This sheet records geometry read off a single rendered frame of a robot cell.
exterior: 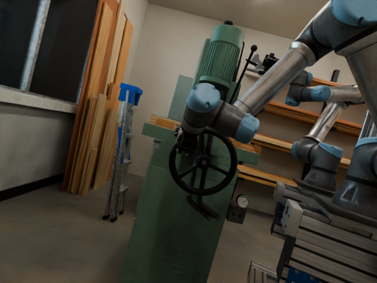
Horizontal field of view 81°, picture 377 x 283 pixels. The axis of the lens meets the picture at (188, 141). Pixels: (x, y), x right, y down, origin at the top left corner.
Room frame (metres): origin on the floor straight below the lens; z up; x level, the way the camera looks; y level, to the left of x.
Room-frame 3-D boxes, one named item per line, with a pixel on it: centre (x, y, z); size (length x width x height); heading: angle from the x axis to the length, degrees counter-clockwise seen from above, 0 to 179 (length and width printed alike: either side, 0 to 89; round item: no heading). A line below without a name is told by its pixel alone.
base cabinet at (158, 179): (1.38, -0.04, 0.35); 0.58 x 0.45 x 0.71; 5
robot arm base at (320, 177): (1.17, -0.73, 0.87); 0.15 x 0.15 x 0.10
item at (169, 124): (1.27, -0.11, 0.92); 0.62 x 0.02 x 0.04; 95
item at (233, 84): (1.49, -0.19, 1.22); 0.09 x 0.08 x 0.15; 5
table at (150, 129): (1.15, -0.06, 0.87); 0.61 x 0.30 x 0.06; 95
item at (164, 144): (1.20, -0.06, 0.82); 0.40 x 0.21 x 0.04; 95
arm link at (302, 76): (1.21, -0.48, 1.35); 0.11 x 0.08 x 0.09; 95
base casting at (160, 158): (1.38, -0.05, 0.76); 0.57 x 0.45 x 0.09; 5
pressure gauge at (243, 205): (1.07, -0.33, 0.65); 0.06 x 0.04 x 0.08; 95
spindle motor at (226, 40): (1.26, -0.06, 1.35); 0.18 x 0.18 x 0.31
